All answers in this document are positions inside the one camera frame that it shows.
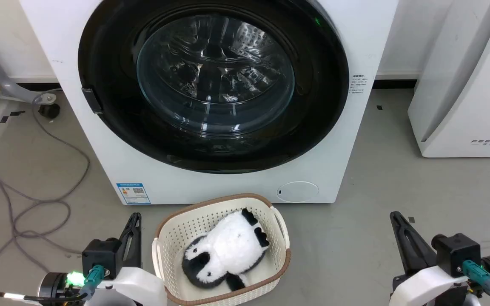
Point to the cream plastic laundry basket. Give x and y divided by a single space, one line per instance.
172 238

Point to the black white panda plush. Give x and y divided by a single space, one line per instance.
228 246

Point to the round white filter cover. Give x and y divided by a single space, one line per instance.
298 191

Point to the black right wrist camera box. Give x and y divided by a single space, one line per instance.
457 253

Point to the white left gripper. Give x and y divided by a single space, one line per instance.
138 287

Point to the black caster wheel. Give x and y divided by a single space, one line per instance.
49 111

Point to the blue energy label sticker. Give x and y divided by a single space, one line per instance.
133 193

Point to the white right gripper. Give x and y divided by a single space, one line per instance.
423 287

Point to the grey metal table leg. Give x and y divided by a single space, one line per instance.
2 80

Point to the white air purifier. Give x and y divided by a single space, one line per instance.
470 85

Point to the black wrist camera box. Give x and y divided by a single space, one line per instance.
100 257
457 253

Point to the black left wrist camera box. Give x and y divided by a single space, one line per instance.
100 257

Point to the white text sticker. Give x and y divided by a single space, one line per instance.
357 84

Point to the white front-load washing machine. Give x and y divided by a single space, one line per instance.
355 38

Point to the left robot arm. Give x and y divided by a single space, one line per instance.
53 287

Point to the black round glass washer door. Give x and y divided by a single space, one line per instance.
313 106

